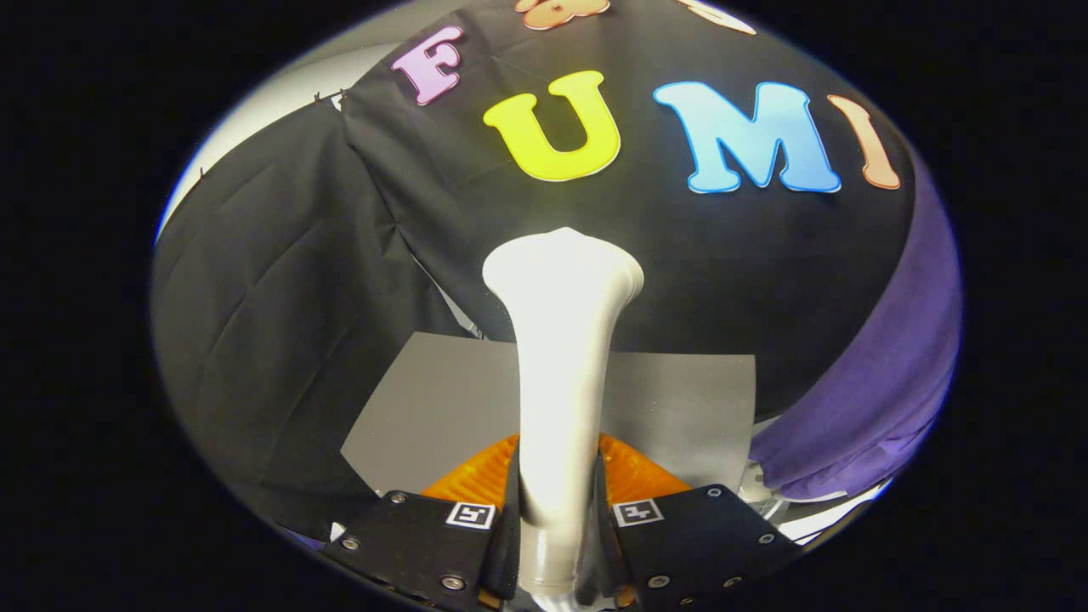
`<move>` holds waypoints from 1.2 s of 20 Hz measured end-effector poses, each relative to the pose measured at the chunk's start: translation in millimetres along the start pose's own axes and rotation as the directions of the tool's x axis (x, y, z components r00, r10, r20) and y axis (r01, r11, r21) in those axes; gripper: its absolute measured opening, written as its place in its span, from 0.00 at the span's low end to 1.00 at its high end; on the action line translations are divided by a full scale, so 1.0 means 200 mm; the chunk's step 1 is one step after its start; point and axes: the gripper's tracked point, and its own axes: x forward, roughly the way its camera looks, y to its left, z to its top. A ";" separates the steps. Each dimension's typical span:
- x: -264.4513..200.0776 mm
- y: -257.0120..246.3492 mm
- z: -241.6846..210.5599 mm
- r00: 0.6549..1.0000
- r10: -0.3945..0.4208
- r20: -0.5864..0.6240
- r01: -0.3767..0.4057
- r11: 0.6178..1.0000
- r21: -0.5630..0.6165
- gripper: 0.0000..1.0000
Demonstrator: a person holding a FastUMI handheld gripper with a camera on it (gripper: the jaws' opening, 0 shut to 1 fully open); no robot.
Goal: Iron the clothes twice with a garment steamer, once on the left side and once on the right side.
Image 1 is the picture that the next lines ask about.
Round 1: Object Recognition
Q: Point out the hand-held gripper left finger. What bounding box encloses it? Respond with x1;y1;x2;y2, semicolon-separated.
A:
319;433;522;612

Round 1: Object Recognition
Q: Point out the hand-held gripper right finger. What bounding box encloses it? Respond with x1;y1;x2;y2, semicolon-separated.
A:
592;432;804;612

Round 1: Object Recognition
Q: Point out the white garment steamer head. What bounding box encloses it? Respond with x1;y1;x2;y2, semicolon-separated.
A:
482;227;645;598

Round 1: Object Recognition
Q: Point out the purple jacket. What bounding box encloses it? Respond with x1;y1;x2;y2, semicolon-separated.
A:
750;153;964;502

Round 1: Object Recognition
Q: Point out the grey cabinet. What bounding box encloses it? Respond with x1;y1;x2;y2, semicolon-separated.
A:
340;331;757;496

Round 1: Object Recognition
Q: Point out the black backdrop cloth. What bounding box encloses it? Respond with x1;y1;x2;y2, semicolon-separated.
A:
151;0;927;545

